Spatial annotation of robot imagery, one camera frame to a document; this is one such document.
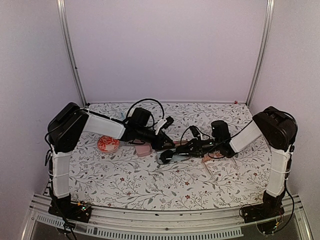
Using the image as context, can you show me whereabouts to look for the light blue cleaning cloth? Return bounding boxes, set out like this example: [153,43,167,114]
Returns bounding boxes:
[171,154,188,163]

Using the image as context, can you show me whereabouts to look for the red patterned bowl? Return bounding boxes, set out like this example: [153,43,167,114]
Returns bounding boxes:
[97,135,120,154]

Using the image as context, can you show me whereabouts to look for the right black cable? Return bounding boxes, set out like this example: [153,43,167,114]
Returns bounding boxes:
[179,127,233,161]

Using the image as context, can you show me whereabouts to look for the pink translucent sunglasses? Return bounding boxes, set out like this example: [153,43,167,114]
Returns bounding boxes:
[200,151,240,179]

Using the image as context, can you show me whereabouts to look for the black cable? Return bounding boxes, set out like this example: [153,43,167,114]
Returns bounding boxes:
[179,127,233,161]
[126,98,165,126]

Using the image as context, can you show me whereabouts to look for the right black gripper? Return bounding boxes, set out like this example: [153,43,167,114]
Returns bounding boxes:
[179,136,222,158]

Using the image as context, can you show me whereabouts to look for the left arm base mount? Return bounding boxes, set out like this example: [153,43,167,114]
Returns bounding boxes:
[48,195,92,223]

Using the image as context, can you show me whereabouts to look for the aluminium frame post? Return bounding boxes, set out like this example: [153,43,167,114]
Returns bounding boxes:
[56,0,87,106]
[245,0,275,106]

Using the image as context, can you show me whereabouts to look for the front aluminium rail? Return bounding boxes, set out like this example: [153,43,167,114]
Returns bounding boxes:
[21,194,315,240]

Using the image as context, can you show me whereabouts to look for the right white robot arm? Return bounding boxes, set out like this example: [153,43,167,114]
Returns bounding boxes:
[176,106,298,218]

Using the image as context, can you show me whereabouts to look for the left aluminium frame post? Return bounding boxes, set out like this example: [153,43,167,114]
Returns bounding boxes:
[56,0,87,106]

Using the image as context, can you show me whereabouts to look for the pink glasses case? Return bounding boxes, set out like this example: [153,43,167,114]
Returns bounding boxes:
[135,144,152,158]

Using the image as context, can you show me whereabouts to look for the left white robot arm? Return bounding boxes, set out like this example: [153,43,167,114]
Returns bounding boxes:
[45,102,175,217]

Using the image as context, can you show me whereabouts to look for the right aluminium frame post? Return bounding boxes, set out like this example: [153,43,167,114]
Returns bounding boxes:
[245,0,275,106]

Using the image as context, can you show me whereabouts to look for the light blue mug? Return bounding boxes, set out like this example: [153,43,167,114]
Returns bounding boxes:
[120,112,126,121]

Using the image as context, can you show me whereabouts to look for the black frame glasses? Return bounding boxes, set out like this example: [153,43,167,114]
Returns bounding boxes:
[159,149,175,165]

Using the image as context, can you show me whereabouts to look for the left black cable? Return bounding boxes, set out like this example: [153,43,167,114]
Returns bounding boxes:
[126,98,165,126]

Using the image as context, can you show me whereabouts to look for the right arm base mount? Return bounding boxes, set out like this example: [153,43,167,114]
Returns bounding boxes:
[239,192,285,223]

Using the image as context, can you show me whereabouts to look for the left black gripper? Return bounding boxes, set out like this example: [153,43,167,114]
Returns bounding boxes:
[136,125,176,151]

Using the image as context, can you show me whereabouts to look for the brown plaid glasses case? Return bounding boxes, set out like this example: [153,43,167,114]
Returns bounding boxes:
[155,140,191,165]

